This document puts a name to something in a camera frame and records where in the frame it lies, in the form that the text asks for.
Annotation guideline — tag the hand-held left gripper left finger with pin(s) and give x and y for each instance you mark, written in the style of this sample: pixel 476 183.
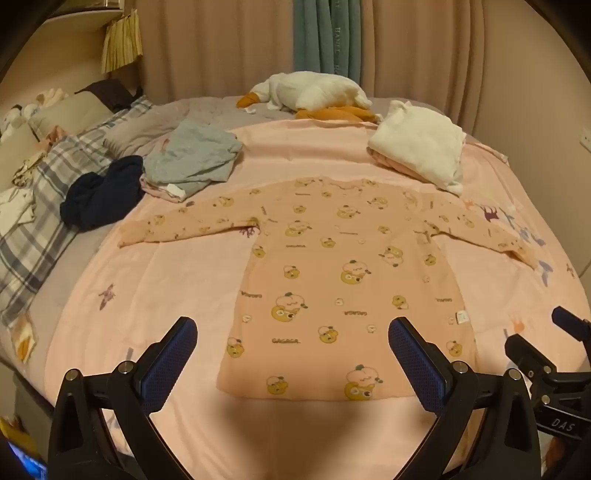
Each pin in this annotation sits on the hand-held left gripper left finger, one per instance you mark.
pixel 168 364

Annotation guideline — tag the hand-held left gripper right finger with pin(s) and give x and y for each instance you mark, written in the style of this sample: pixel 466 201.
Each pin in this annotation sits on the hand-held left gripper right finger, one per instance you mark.
pixel 415 364

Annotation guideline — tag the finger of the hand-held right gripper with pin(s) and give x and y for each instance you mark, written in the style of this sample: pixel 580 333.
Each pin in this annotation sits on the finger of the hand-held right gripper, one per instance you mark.
pixel 524 351
pixel 572 325

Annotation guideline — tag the pink cartoon print shirt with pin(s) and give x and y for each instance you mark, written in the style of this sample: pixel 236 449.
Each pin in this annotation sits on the pink cartoon print shirt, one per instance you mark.
pixel 323 277

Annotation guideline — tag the pink white garment under grey clothes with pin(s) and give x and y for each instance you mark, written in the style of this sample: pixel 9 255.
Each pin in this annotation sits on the pink white garment under grey clothes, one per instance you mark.
pixel 164 190

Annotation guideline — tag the grey crumpled clothes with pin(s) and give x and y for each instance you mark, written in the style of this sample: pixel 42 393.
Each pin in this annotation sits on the grey crumpled clothes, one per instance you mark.
pixel 194 154

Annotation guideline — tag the pink animal print blanket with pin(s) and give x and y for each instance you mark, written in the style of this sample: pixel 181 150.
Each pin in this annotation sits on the pink animal print blanket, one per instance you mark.
pixel 184 286

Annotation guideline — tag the navy blue cloth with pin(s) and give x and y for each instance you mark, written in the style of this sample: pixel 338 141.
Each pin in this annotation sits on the navy blue cloth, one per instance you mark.
pixel 99 194

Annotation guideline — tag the plaid grey duvet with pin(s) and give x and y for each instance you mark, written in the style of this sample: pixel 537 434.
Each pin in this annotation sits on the plaid grey duvet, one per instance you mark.
pixel 41 221

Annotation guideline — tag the white folded garment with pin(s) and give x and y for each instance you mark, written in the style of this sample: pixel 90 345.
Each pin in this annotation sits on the white folded garment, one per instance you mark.
pixel 420 143

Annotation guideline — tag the beige headboard cushion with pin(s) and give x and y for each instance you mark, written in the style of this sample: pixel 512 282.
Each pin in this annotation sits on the beige headboard cushion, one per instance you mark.
pixel 69 113

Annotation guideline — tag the dark brown pillow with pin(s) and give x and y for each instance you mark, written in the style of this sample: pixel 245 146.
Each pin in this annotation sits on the dark brown pillow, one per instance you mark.
pixel 108 92

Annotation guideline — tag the white goose plush toy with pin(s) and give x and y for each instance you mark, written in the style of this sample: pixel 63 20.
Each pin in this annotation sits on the white goose plush toy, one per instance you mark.
pixel 314 92

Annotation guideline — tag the beige curtain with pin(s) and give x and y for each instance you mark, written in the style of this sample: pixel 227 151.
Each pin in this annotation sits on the beige curtain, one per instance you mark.
pixel 207 41

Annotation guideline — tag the yellow fringed cloth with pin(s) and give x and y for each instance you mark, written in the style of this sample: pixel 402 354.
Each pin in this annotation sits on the yellow fringed cloth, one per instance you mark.
pixel 121 41

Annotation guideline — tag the white wall socket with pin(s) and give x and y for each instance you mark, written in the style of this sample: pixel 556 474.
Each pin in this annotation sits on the white wall socket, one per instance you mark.
pixel 586 141

